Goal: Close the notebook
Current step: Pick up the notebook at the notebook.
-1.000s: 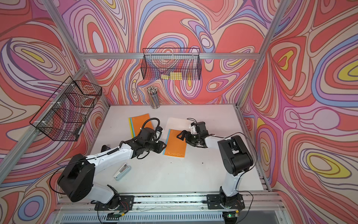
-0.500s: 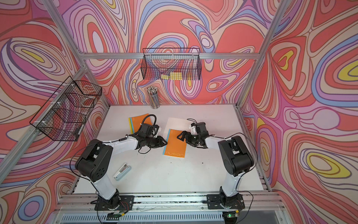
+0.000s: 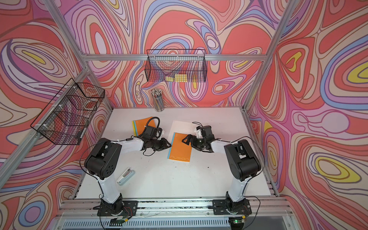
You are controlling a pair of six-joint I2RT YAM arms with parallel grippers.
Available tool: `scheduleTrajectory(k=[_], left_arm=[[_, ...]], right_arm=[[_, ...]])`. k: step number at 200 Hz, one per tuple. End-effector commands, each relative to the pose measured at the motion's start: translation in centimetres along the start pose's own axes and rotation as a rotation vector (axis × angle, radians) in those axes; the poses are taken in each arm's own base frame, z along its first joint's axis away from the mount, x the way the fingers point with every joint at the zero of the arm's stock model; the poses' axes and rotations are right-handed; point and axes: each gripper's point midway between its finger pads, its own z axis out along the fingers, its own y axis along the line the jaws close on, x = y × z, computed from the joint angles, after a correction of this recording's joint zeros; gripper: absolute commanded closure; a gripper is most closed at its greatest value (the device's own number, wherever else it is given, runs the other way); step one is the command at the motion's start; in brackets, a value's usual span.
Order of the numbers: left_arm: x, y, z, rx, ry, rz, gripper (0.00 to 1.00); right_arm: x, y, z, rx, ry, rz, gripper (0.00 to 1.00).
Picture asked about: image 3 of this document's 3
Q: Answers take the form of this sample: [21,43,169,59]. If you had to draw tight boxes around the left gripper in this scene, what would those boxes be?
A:
[149,137,173,151]

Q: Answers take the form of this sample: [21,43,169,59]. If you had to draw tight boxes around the remaining cream lined notebook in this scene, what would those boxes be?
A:
[168,132,192,163]

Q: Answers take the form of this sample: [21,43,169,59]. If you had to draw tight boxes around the orange cover notebook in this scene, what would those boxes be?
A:
[132,117,159,136]

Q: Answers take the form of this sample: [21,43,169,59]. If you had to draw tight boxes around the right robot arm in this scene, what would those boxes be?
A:
[182,126,262,216]

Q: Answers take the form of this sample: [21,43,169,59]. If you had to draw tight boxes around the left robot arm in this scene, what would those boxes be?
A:
[84,132,172,206]

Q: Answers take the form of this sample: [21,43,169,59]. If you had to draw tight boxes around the metal pen cup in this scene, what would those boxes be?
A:
[151,88,164,112]

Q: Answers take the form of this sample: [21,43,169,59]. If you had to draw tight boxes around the light blue white stapler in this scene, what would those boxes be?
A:
[117,167,135,186]

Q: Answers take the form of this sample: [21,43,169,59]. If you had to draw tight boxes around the yellow sticky notes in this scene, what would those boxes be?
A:
[165,74,188,82]

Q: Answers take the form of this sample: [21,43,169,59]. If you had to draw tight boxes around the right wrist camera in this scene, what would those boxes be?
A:
[195,126,203,139]

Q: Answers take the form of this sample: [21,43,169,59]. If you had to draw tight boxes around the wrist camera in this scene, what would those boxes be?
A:
[195,126,203,139]
[155,127,163,139]

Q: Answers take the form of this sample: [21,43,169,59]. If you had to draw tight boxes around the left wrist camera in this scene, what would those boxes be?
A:
[155,127,163,139]

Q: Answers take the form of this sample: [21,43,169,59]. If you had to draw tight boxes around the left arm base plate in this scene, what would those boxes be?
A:
[95,200,138,217]

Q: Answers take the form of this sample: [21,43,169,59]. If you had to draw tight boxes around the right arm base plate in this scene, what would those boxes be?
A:
[209,198,252,217]

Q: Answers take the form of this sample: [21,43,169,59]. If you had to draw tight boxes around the black wire basket back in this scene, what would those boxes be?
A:
[144,48,208,83]

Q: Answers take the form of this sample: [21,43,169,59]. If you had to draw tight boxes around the black wire basket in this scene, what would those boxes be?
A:
[144,48,208,83]
[30,79,105,145]

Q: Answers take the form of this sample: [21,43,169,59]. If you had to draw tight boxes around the black wire basket left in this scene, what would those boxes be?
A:
[30,79,105,145]

